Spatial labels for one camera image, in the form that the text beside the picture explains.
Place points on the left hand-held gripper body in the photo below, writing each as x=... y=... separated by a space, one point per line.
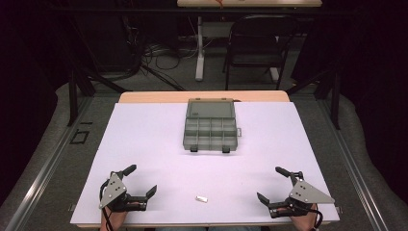
x=112 y=189

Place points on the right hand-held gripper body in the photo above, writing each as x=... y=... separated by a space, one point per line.
x=304 y=192

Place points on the small white piece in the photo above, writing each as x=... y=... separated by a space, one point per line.
x=201 y=199

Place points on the grey compartment organizer box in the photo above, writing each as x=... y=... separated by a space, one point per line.
x=210 y=136

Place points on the person's right hand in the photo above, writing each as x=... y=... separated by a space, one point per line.
x=304 y=223

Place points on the person's left hand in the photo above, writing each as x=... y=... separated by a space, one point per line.
x=114 y=220

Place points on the white table mat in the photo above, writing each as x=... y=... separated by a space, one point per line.
x=160 y=154

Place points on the black folding chair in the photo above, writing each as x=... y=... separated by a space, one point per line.
x=256 y=48

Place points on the wooden desk with white legs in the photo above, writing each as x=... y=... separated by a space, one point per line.
x=199 y=48

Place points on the aluminium floor rail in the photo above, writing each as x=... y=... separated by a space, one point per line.
x=356 y=173
x=45 y=170

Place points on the black metal frame stand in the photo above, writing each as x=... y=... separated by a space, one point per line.
x=335 y=99
x=73 y=96

